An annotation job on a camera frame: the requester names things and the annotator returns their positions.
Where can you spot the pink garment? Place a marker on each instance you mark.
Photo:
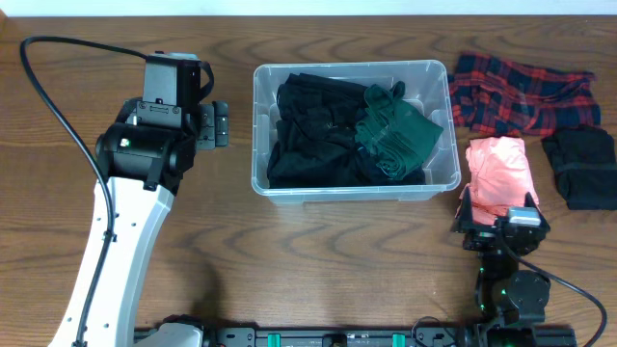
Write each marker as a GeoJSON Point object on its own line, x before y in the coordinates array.
{"type": "Point", "coordinates": [500, 177]}

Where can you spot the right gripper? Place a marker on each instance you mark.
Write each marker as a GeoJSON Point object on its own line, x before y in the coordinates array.
{"type": "Point", "coordinates": [482, 234]}

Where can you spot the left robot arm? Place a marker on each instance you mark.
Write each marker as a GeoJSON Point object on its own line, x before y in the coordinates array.
{"type": "Point", "coordinates": [143, 156]}

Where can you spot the large black garment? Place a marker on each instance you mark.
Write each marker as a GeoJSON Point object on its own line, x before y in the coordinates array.
{"type": "Point", "coordinates": [316, 146]}

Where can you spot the clear plastic storage bin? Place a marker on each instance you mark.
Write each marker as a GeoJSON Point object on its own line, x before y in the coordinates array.
{"type": "Point", "coordinates": [426, 89]}

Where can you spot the red plaid shirt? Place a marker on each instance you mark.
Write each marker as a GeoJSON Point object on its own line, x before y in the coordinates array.
{"type": "Point", "coordinates": [503, 98]}

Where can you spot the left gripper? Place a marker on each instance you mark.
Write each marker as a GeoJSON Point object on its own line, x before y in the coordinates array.
{"type": "Point", "coordinates": [212, 125]}

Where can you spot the dark navy garment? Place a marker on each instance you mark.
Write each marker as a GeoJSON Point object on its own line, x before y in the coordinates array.
{"type": "Point", "coordinates": [369, 174]}

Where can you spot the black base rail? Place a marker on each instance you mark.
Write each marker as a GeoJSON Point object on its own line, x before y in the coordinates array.
{"type": "Point", "coordinates": [178, 335]}

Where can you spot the green garment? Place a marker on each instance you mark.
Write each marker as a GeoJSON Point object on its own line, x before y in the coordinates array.
{"type": "Point", "coordinates": [394, 134]}

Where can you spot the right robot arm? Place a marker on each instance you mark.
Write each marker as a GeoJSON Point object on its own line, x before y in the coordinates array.
{"type": "Point", "coordinates": [512, 301]}

